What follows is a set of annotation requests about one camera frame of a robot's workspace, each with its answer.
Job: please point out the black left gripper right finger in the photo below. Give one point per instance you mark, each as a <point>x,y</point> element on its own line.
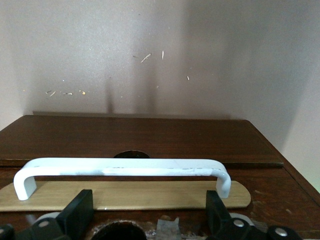
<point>220,225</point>

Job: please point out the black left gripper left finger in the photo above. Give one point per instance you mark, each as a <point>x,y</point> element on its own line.
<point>75,220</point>

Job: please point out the dark brown wooden cabinet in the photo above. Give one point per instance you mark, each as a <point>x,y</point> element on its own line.
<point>150,135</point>

